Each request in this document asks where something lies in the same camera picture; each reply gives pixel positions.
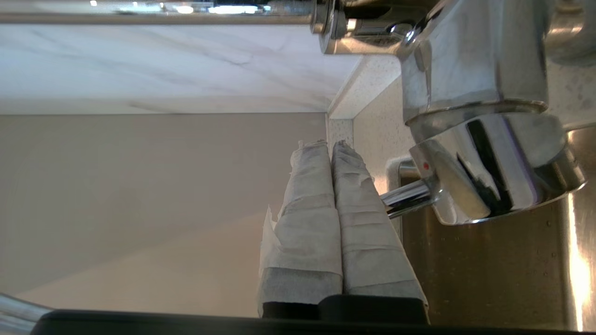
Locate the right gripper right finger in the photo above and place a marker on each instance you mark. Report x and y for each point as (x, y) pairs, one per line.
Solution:
(368, 251)

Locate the chrome sink faucet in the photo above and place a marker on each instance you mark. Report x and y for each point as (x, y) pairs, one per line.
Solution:
(470, 60)

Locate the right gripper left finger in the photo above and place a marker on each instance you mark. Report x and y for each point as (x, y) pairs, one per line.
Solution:
(307, 242)

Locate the curved chrome metal piece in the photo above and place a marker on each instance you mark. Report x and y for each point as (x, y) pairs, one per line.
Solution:
(16, 309)

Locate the stainless steel sink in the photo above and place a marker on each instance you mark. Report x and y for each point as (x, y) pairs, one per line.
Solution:
(484, 274)

